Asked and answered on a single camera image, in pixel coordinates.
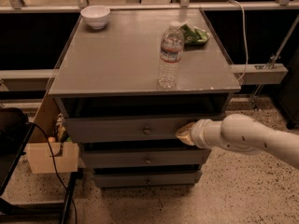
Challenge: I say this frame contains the metal railing frame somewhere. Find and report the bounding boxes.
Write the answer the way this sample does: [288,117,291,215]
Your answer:
[1,0,298,96]

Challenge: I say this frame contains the green chip bag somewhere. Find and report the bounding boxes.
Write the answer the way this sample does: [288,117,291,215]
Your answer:
[180,23,210,46]

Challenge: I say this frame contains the grey middle drawer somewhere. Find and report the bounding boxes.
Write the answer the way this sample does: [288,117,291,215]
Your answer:
[82,148,210,168]

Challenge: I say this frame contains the grey wooden drawer cabinet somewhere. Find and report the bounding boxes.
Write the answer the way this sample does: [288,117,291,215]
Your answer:
[49,9,240,188]

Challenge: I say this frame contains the clear plastic water bottle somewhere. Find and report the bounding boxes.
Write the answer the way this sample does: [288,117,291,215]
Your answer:
[158,21,184,90]

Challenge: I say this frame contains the white ceramic bowl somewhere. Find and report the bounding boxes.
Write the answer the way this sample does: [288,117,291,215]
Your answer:
[80,6,110,29]

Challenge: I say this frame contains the black cable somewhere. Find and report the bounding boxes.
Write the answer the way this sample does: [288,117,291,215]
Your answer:
[27,121,78,224]

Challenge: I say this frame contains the grey top drawer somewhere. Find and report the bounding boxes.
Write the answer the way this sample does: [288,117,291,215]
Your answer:
[64,111,227,144]

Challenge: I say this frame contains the grey bottom drawer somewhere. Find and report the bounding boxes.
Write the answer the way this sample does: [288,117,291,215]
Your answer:
[93,170,202,188]

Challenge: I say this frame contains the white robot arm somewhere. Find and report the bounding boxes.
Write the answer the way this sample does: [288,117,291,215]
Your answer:
[176,114,299,169]

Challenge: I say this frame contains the grey drawer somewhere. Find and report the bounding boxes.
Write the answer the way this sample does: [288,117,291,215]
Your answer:
[64,111,227,144]
[82,148,210,168]
[93,170,202,188]

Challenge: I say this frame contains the white cable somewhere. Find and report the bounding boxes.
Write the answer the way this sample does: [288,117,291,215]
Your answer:
[227,0,249,82]

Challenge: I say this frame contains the black chair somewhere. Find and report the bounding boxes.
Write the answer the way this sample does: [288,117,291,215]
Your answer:
[0,107,79,224]

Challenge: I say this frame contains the toy items in box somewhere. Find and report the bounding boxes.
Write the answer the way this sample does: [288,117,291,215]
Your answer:
[48,114,69,143]

